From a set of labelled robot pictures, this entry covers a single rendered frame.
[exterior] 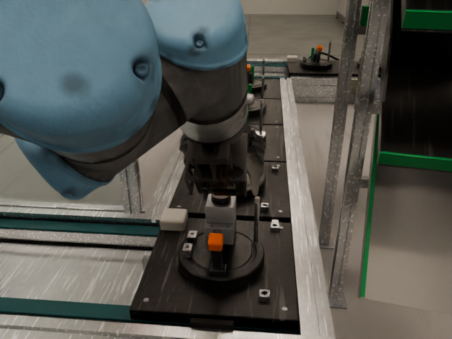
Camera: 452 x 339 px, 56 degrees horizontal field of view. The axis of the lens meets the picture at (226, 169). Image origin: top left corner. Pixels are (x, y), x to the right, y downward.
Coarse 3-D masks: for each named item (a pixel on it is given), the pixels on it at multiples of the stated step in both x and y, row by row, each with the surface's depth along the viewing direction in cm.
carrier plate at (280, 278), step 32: (192, 224) 80; (288, 224) 80; (160, 256) 71; (288, 256) 71; (160, 288) 65; (192, 288) 65; (256, 288) 65; (288, 288) 65; (160, 320) 61; (256, 320) 60; (288, 320) 59
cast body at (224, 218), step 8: (208, 200) 65; (216, 200) 64; (224, 200) 64; (232, 200) 65; (208, 208) 64; (216, 208) 64; (224, 208) 64; (232, 208) 64; (208, 216) 64; (216, 216) 64; (224, 216) 64; (232, 216) 64; (208, 224) 65; (216, 224) 65; (224, 224) 65; (232, 224) 65; (208, 232) 64; (224, 232) 64; (232, 232) 64; (224, 240) 65; (232, 240) 65
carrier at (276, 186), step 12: (264, 168) 100; (180, 180) 95; (264, 180) 91; (276, 180) 95; (180, 192) 90; (264, 192) 90; (276, 192) 90; (288, 192) 90; (180, 204) 86; (192, 204) 86; (204, 204) 86; (240, 204) 86; (252, 204) 86; (276, 204) 86; (288, 204) 86; (192, 216) 83; (204, 216) 83; (240, 216) 82; (252, 216) 82; (264, 216) 82; (276, 216) 82; (288, 216) 82
